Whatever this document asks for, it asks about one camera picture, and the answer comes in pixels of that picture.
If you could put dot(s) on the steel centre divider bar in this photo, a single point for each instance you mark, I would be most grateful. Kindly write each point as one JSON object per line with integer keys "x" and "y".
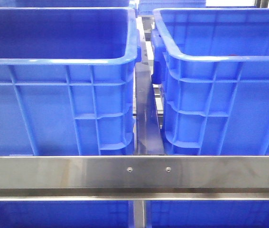
{"x": 149, "y": 141}

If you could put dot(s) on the large blue crate left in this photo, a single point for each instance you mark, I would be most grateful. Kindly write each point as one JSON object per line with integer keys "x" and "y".
{"x": 66, "y": 81}

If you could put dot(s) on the large blue crate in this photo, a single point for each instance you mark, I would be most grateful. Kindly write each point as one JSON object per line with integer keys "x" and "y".
{"x": 214, "y": 104}
{"x": 66, "y": 81}

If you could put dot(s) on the large blue crate right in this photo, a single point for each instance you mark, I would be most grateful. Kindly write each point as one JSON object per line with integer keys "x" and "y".
{"x": 214, "y": 104}

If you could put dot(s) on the blue crate lower right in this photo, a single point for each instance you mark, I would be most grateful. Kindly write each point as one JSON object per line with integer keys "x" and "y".
{"x": 208, "y": 214}

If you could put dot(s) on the blue crate rear right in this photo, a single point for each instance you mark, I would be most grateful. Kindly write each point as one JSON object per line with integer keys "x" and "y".
{"x": 146, "y": 7}

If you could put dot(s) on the blue crate rear left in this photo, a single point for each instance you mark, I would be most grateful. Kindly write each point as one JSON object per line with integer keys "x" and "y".
{"x": 67, "y": 3}

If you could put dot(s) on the blue crate lower left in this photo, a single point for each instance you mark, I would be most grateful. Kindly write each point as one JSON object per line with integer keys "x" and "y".
{"x": 66, "y": 214}

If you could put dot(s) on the steel vertical rack post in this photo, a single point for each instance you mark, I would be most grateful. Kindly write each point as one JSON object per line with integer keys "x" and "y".
{"x": 139, "y": 211}

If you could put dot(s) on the stainless steel rack rail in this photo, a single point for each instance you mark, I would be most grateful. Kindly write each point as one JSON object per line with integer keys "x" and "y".
{"x": 143, "y": 177}

